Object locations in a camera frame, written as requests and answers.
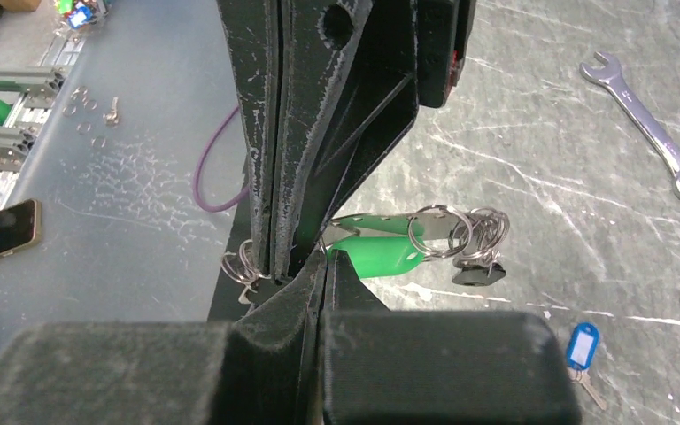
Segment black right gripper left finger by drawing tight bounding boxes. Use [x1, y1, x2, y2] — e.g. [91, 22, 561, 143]
[0, 252, 328, 424]

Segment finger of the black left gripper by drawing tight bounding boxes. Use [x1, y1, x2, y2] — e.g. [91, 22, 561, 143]
[269, 1, 417, 279]
[218, 0, 282, 275]

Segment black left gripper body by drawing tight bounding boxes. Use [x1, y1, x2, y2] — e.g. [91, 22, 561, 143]
[417, 0, 476, 108]

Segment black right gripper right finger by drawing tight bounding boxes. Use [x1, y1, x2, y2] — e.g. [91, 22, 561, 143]
[321, 251, 582, 424]

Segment key with green tag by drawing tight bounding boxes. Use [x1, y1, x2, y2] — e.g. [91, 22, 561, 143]
[323, 214, 426, 278]

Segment key with blue tag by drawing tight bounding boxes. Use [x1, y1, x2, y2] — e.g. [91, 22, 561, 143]
[566, 322, 607, 411]

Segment large chrome open-end wrench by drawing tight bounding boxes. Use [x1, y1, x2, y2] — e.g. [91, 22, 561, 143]
[578, 51, 680, 200]

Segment black smartphone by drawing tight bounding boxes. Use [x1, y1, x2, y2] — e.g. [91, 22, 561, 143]
[0, 199, 43, 258]

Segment purple cable at base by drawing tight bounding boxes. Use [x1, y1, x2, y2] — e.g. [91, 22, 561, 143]
[191, 104, 252, 213]

